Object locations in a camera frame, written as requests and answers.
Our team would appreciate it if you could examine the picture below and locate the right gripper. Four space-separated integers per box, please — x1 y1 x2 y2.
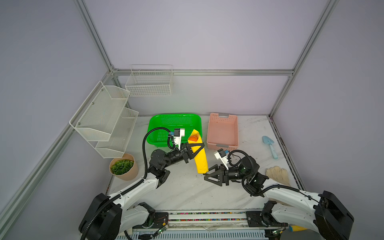
203 163 250 188

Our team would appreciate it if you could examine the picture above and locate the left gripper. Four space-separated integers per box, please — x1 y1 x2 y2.
162 142 204 169

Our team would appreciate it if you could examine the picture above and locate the yellow paper napkin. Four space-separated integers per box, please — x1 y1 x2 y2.
188 130 209 174

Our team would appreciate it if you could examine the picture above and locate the orange plastic spoon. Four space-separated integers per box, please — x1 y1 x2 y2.
188 136 199 143

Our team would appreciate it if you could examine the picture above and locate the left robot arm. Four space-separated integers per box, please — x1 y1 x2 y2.
79 143 205 240

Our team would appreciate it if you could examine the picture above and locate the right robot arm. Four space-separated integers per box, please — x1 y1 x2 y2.
204 157 354 240

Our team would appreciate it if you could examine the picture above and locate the green plastic basket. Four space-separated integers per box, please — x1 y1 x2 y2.
146 114 203 148

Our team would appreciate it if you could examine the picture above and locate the pink plastic basket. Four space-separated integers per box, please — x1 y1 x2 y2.
207 113 239 151

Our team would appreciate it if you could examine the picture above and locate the light blue garden trowel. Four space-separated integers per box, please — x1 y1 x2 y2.
262 136 279 160

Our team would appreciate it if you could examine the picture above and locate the beige work glove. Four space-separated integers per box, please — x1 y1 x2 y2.
266 166 291 187

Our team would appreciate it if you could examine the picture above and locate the potted green succulent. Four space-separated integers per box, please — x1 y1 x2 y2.
110 154 139 181

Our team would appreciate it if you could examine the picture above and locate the white mesh two-tier shelf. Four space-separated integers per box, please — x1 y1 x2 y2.
69 82 139 159

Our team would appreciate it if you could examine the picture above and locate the blue yellow hand rake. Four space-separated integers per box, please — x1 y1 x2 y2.
289 225 307 232

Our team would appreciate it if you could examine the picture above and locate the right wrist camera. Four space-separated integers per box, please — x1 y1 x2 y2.
214 149 229 170

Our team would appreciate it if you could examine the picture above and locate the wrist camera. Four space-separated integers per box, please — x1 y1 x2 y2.
214 149 229 170
173 129 185 150

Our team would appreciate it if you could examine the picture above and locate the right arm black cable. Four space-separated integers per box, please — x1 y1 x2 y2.
226 149 256 169

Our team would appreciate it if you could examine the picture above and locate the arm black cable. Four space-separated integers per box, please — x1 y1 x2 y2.
79 126 175 240
226 149 256 169

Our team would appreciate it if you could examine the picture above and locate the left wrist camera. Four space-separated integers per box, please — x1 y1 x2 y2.
173 129 185 150

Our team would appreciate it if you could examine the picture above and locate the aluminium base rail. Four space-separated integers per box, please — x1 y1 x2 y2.
113 208 338 240

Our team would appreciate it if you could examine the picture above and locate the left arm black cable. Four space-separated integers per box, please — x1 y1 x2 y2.
79 126 175 240

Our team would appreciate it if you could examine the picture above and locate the white wire basket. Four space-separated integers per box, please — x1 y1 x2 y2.
125 65 174 97

